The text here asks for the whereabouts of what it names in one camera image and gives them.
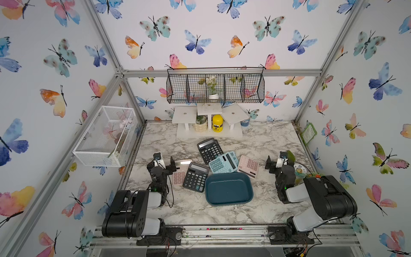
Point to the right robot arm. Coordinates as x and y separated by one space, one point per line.
329 201

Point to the light blue calculator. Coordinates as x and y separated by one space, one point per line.
234 157
223 164

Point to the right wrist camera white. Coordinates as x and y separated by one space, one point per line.
282 159

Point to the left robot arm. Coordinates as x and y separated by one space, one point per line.
127 215

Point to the black wire wall basket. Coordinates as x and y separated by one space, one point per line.
235 85

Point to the green framed card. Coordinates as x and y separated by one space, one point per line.
308 133

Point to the flower bouquet pot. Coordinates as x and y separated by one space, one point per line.
299 180

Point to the blue can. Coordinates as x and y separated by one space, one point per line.
245 123

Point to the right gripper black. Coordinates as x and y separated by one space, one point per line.
273 166

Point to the yellow plastic jar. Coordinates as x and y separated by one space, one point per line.
217 123

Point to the cream bubble plant pot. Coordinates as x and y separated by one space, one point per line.
201 124

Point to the white mesh wall basket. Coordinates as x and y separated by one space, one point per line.
106 140

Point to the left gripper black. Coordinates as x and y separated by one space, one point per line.
170 167

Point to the small white flower pot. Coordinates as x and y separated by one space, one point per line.
213 92

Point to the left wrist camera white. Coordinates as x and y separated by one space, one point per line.
158 160

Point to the white wooden riser shelf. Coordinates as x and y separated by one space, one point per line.
185 118

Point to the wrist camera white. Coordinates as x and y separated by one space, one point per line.
282 159
158 160

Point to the round sticker roll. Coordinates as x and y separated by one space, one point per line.
300 170

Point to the black calculator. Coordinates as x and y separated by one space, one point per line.
195 177
209 150

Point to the pink calculator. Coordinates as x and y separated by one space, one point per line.
248 166
178 177

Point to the aluminium front rail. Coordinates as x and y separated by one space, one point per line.
249 235

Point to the dark teal storage tray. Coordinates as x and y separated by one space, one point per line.
228 189

